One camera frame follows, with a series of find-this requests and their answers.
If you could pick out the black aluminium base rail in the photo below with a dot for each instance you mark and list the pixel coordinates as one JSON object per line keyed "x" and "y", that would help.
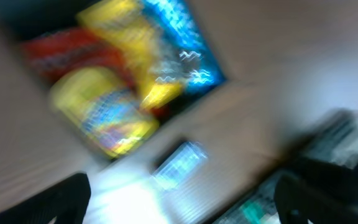
{"x": 326, "y": 159}

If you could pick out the yellow Hacks candy bag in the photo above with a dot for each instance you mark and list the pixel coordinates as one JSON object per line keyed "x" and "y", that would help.
{"x": 152, "y": 63}

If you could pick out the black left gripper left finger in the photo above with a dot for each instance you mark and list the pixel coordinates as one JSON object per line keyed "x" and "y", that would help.
{"x": 64, "y": 203}

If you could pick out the red Hacks candy bag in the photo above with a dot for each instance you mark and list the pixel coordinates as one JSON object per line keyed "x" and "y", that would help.
{"x": 55, "y": 55}

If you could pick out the yellow Mentos gum bottle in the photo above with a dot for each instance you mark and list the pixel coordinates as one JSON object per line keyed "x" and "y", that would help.
{"x": 103, "y": 109}

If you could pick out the blue Eclipse mints tin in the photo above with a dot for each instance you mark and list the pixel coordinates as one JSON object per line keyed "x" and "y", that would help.
{"x": 179, "y": 164}

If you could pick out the dark green open box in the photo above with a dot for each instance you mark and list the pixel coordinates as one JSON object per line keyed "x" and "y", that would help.
{"x": 28, "y": 19}

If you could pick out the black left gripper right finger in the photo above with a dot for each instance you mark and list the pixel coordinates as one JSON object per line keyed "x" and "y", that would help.
{"x": 297, "y": 202}

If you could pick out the blue Oreo cookie pack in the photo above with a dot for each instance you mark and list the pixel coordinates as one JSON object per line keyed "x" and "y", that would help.
{"x": 200, "y": 68}

